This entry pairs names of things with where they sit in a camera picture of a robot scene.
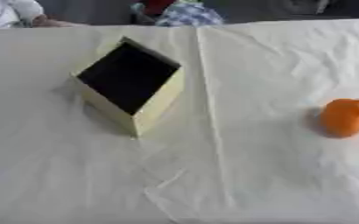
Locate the tan cardboard box black inside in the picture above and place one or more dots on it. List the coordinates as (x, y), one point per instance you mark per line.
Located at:
(129, 77)

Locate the orange toy pear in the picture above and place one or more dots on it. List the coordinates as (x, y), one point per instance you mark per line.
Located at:
(343, 118)

